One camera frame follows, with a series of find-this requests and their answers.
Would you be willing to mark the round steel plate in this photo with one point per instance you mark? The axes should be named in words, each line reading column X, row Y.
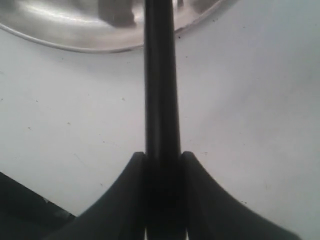
column 97, row 26

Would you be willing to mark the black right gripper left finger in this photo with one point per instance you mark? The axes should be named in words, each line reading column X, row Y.
column 120, row 212

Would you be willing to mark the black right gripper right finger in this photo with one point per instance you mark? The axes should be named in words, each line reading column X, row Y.
column 213, row 214

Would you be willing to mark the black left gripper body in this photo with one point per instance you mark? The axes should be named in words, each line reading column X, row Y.
column 25, row 215

